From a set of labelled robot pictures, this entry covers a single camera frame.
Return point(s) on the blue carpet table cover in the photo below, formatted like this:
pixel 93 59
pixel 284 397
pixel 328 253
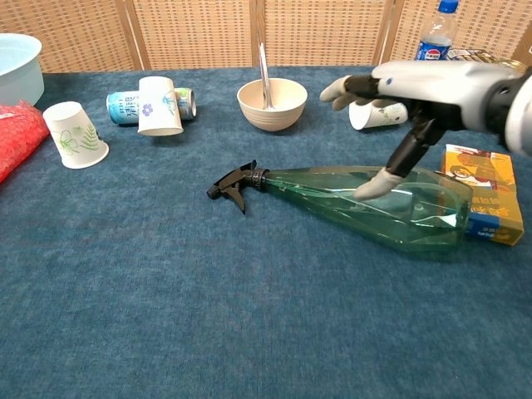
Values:
pixel 208 311

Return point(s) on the white paper cup small print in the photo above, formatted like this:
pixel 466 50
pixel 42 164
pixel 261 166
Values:
pixel 374 116

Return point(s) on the green spray bottle black trigger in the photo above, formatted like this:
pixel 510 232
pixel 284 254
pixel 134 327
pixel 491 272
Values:
pixel 316 195

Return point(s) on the woven bamboo folding screen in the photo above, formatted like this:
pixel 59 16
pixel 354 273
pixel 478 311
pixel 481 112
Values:
pixel 199 33

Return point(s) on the light blue plastic basin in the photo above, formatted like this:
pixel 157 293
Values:
pixel 18 70

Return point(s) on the black gold tin can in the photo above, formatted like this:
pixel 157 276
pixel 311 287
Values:
pixel 511 64

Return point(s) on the paper cup purple flower print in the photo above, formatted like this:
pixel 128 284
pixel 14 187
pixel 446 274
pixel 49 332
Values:
pixel 158 108

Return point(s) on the paper cup green leaf print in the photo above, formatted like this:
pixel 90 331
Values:
pixel 72 133

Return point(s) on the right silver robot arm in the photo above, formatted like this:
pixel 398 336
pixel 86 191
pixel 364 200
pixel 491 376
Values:
pixel 519 120

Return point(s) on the blue green drink can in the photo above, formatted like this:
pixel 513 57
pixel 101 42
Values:
pixel 122 108

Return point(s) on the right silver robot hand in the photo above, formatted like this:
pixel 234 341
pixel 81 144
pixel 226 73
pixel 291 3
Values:
pixel 436 91

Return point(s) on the red bubble wrap package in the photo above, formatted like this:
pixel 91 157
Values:
pixel 18 133

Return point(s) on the beige bowl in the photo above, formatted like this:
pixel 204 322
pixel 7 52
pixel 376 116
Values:
pixel 270 116

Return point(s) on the metal spoon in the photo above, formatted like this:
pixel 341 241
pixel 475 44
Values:
pixel 266 83

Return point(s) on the orange yellow snack box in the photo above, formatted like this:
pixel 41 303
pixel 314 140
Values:
pixel 494 187

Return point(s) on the cola bottle blue cap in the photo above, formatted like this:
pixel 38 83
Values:
pixel 434 41

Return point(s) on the blue white carton box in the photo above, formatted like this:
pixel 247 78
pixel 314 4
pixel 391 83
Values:
pixel 469 55

